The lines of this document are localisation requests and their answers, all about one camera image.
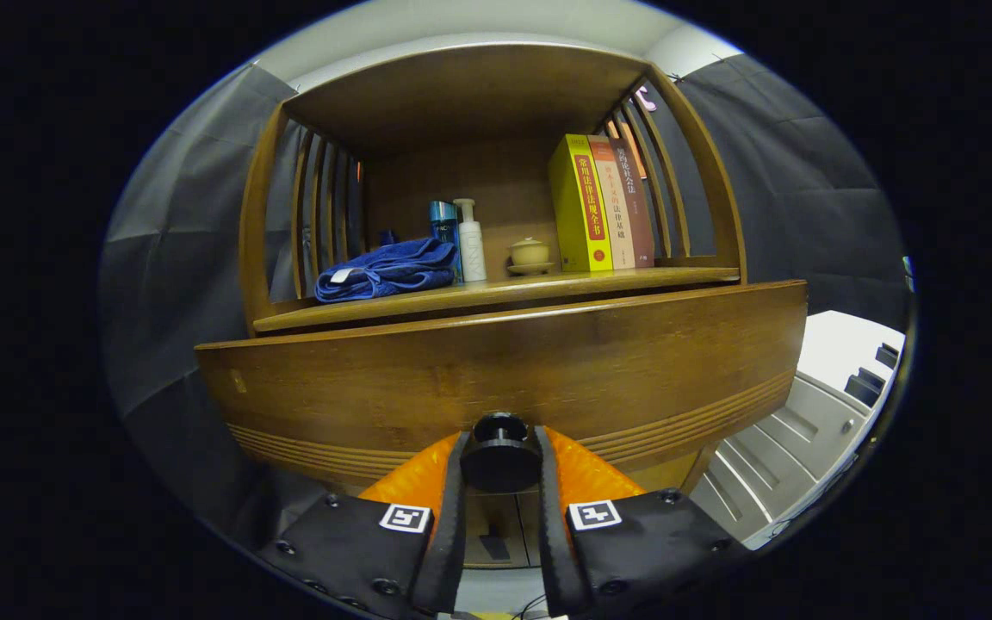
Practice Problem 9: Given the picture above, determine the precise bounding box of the teal bottle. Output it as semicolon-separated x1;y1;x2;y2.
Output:
428;200;464;283

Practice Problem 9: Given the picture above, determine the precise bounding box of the blue towel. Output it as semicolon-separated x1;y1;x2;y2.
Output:
314;238;459;304

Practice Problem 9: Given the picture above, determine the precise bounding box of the wooden cabinet door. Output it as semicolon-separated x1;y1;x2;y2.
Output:
464;493;521;567
518;443;716;567

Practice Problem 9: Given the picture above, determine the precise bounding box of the white drawer cabinet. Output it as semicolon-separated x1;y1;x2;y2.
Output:
690;310;906;550

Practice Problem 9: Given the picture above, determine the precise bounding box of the wooden cabinet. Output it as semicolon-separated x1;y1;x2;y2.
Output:
238;43;748;569

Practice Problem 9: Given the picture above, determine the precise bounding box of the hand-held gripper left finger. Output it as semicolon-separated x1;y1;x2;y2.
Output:
257;429;471;620

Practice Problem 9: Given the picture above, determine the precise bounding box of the beige lidded ceramic cup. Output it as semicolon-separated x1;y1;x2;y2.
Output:
506;237;555;276

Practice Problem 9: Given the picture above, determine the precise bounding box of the cream and orange book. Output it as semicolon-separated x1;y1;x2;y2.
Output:
587;133;636;270

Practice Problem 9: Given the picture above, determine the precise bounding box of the white pump bottle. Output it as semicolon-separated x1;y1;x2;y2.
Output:
453;198;488;282

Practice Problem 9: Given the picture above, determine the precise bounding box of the wooden drawer with black knob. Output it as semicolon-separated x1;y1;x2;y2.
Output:
195;278;809;496

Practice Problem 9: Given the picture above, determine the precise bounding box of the yellow book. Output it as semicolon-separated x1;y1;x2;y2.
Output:
547;133;614;274

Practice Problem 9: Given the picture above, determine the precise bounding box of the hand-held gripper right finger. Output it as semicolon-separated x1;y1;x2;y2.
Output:
533;425;751;619

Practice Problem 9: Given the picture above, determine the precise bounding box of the brown book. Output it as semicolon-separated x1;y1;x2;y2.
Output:
608;138;656;268

